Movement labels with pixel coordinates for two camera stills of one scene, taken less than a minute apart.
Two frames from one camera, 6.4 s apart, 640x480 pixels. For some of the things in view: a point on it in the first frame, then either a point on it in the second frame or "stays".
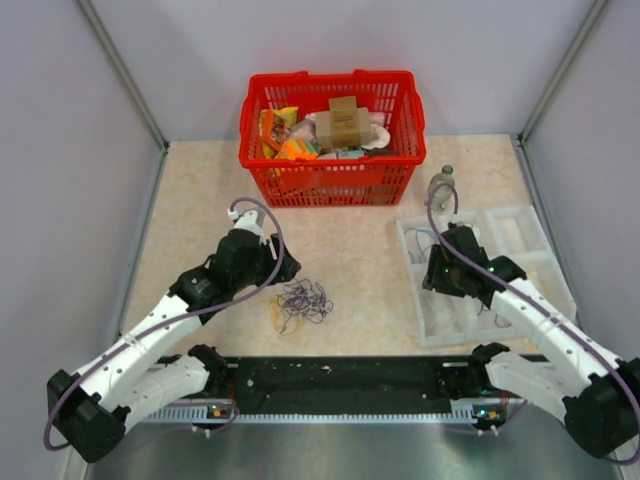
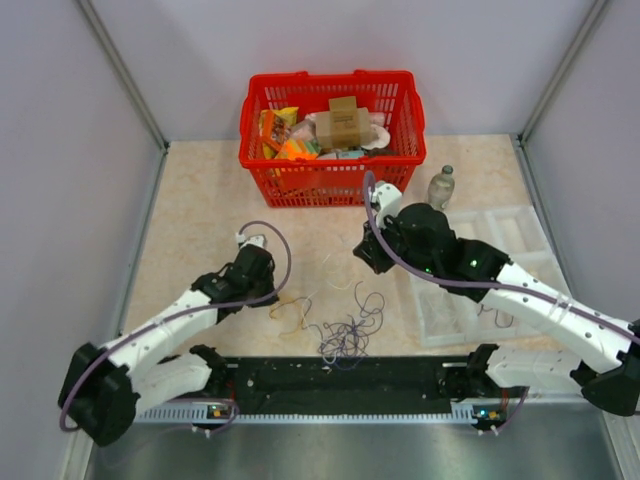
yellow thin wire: [276, 321] -> [303, 319]
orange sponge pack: [298, 149] stays
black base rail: [343, 381] stays
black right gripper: [433, 279] -> [370, 250]
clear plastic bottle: [441, 194] stays
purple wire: [306, 298] -> [344, 344]
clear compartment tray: [509, 232] stays
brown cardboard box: [344, 125] stays
